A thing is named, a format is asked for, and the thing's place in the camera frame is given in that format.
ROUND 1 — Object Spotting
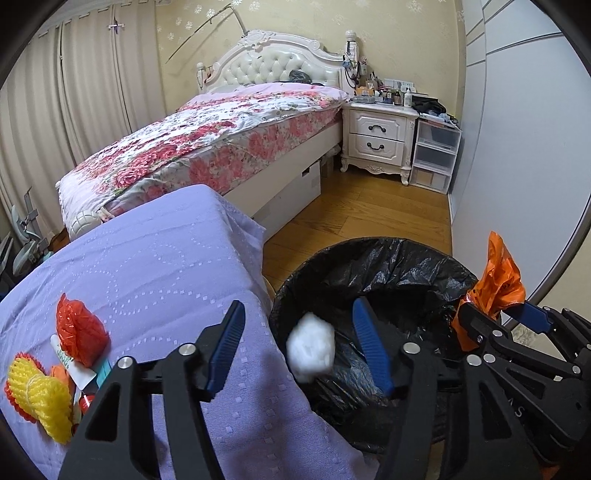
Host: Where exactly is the white label card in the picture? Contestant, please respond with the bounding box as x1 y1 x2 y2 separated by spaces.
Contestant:
50 335 98 388

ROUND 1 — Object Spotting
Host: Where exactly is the black trash bin with liner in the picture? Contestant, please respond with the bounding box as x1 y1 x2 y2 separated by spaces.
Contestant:
269 236 478 455

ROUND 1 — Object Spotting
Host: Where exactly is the yellow foam fruit net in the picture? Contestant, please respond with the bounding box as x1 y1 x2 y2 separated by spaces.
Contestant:
8 357 75 445

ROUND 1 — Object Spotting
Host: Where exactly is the white sliding wardrobe door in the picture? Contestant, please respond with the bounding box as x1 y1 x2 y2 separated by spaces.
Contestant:
445 0 591 333

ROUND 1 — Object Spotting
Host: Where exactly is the purple embossed cloth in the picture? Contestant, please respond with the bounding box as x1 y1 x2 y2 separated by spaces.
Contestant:
0 184 382 480

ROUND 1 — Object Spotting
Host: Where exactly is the beige curtain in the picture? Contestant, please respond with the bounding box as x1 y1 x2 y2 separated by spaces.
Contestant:
0 4 167 241

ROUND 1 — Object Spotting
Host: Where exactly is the white two-drawer nightstand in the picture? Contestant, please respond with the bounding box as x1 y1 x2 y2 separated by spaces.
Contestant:
341 99 421 186

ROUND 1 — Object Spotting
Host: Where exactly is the orange plastic bag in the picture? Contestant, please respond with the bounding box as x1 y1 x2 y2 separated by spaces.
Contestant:
451 231 527 352

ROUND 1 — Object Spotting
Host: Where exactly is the white tissue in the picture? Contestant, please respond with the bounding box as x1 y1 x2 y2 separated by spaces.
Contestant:
286 311 335 383

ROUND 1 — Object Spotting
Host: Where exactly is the white tufted bed frame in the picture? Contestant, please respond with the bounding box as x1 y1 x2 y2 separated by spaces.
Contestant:
55 30 354 243

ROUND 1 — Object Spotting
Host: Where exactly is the pile of dark clothes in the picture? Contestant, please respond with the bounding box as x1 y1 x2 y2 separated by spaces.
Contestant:
411 92 460 125

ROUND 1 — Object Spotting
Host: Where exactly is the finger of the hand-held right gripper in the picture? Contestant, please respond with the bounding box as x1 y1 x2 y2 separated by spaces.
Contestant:
502 302 591 367
456 299 583 385

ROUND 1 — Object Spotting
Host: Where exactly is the thin bent rod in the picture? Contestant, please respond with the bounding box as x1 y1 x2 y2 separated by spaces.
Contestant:
164 6 250 65

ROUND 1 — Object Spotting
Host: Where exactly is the clear plastic drawer unit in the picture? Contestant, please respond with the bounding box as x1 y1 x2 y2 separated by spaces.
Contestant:
409 115 462 195

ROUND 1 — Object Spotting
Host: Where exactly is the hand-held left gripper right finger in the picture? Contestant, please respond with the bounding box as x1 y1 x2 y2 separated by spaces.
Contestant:
352 298 543 480

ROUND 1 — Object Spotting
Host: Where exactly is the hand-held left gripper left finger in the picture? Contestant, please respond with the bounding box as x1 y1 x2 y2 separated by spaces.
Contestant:
58 300 246 480

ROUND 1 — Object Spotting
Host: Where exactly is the pink floral blanket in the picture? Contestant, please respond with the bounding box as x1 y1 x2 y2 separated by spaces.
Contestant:
58 83 352 227

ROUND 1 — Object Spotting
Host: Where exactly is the cluster of small bottles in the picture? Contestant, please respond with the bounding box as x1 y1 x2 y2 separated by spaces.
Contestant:
353 69 416 108

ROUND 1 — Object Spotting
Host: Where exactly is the large red foam net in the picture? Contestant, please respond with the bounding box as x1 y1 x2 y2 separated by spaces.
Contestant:
55 294 112 370

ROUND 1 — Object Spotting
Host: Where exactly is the small red foam net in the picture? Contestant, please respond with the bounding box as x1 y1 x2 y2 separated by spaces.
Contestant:
4 352 47 423

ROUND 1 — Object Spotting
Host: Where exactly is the white under-bed storage box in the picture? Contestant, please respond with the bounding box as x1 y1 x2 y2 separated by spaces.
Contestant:
252 159 322 227

